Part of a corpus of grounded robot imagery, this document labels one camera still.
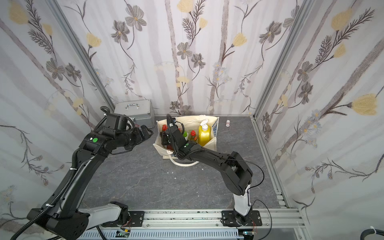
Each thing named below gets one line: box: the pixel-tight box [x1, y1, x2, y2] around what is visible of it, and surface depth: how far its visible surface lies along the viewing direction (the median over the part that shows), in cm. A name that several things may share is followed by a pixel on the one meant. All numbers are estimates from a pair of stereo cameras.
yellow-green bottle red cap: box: [189, 130, 198, 142], surface depth 90 cm
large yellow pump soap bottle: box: [198, 119, 211, 147], surface depth 86 cm
